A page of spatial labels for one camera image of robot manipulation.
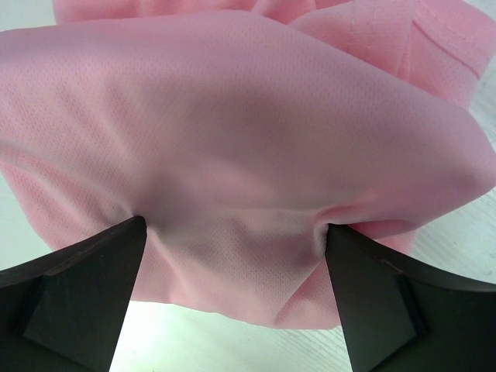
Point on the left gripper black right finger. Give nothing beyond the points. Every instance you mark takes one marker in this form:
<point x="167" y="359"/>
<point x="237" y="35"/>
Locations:
<point x="399" y="314"/>

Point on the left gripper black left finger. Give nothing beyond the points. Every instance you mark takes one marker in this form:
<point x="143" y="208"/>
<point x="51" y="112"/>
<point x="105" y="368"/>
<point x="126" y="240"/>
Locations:
<point x="64" y="311"/>

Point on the pink t shirt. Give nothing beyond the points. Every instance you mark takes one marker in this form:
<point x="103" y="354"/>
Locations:
<point x="239" y="130"/>

